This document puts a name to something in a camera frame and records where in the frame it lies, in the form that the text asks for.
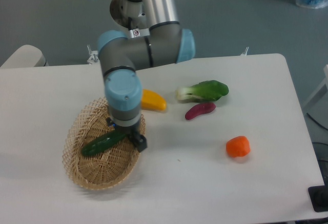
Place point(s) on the green bok choy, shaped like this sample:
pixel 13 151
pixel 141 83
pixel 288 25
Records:
pixel 209 90

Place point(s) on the white furniture frame right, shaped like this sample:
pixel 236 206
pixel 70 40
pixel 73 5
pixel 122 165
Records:
pixel 319 92

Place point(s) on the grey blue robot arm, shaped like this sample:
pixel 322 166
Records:
pixel 168 43

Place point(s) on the black device at edge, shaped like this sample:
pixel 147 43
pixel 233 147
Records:
pixel 318 196

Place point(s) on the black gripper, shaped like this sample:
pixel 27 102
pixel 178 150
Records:
pixel 130 128

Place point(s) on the purple sweet potato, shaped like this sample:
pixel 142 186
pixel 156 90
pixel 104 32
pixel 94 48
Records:
pixel 200 109

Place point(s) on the green cucumber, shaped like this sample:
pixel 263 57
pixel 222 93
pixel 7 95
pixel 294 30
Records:
pixel 102 143

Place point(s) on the woven wicker basket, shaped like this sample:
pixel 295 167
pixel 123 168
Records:
pixel 106 169

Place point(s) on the white chair back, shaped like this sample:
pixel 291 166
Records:
pixel 25 57

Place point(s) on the yellow mango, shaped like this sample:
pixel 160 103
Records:
pixel 152 101

